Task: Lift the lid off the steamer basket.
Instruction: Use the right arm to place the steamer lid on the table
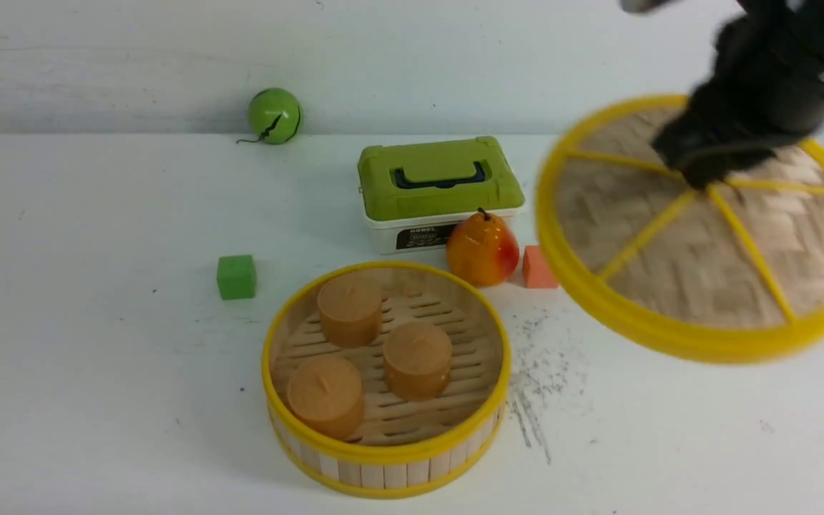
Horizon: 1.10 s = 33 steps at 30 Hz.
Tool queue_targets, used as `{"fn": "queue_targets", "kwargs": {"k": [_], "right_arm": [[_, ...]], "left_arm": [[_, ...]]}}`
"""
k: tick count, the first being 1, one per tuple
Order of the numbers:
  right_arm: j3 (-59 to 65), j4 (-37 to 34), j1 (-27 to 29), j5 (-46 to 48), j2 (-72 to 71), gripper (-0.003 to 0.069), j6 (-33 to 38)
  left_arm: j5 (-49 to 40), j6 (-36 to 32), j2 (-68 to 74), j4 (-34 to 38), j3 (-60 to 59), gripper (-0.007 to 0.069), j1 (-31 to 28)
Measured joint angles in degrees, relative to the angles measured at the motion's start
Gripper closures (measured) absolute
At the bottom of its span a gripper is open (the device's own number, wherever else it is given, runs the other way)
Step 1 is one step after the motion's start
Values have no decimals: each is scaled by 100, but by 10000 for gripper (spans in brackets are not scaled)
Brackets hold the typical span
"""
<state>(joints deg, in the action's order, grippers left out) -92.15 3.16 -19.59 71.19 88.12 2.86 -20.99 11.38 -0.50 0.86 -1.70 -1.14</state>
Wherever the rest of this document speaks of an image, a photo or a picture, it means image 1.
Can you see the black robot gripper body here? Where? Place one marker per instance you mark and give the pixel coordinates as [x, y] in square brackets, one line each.
[766, 91]

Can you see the yellow woven bamboo steamer lid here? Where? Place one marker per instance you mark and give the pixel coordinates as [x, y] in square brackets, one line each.
[732, 274]

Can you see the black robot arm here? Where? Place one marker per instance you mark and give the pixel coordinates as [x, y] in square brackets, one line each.
[766, 92]

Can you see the yellow bamboo steamer basket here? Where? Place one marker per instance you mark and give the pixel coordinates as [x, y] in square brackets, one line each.
[400, 448]

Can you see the orange foam cube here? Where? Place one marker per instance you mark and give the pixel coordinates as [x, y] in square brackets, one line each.
[536, 272]

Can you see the orange red toy pear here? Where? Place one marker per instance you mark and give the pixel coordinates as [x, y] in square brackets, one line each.
[482, 250]

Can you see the green lidded white storage box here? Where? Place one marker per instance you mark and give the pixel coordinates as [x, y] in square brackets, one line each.
[415, 194]

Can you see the brown bun right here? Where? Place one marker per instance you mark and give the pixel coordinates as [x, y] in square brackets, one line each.
[417, 361]

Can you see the brown bun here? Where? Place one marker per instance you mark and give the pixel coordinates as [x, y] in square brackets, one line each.
[350, 308]
[326, 394]
[417, 361]

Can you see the brown bun back left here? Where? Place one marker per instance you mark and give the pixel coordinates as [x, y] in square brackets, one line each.
[350, 308]

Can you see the green ball with black crack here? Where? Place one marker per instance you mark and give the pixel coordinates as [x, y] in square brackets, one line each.
[274, 115]

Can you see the brown bun front left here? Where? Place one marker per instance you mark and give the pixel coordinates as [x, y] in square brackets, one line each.
[326, 394]

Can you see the green foam cube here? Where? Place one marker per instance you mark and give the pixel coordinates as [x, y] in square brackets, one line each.
[236, 277]

